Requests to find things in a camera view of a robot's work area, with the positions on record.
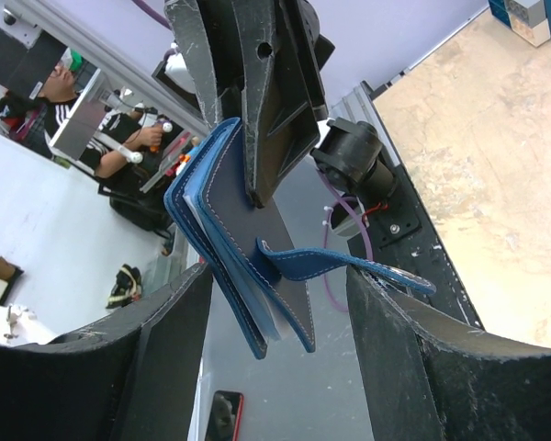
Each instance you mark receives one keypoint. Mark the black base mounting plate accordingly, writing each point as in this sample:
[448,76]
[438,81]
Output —
[403,235]

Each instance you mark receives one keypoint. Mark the blue leather card holder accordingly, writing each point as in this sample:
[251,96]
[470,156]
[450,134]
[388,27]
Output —
[249,250]

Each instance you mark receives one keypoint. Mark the blue grey block toy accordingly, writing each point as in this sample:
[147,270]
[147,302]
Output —
[529,19]

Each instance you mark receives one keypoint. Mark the seated person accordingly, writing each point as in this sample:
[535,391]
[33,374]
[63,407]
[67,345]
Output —
[117,145]

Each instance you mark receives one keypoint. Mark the aluminium frame rail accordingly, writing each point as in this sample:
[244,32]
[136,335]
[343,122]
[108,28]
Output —
[358,105]

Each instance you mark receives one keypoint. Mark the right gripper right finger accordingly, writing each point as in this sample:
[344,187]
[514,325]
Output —
[428,376]

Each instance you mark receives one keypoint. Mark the red smartphone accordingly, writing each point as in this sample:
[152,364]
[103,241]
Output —
[225,416]

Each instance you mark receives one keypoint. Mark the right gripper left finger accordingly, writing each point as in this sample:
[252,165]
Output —
[129,376]

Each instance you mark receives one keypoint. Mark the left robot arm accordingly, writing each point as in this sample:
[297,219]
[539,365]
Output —
[345,152]

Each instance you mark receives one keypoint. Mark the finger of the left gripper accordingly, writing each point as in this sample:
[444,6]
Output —
[283,98]
[197,27]

